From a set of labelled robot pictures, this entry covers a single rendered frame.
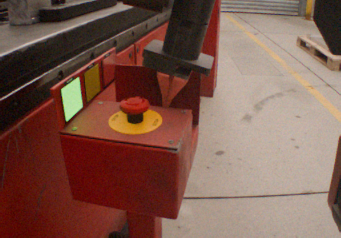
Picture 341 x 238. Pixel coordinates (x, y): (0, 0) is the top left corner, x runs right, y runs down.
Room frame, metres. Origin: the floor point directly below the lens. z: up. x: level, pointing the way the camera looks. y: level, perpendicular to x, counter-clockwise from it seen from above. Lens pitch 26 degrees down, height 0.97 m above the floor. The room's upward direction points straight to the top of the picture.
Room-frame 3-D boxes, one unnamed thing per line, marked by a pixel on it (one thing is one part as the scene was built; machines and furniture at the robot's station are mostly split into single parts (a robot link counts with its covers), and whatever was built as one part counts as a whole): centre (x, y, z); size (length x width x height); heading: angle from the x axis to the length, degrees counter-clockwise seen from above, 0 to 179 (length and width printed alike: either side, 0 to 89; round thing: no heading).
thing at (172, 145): (0.40, 0.04, 0.75); 0.20 x 0.16 x 0.18; 167
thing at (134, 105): (0.35, 0.04, 0.79); 0.04 x 0.04 x 0.04
